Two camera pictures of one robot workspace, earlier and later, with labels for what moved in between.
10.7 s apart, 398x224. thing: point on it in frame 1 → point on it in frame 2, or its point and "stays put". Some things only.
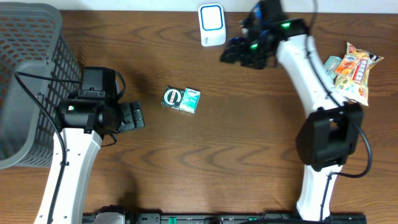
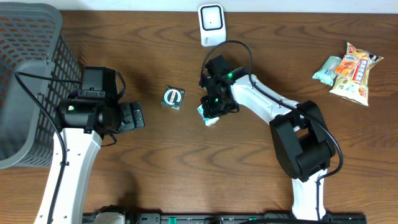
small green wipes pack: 190,100 → 208,121
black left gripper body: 132,115 stays put
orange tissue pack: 347,65 stays put
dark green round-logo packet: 172,97 stays put
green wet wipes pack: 330,66 stays put
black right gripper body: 247,50 → 212,105
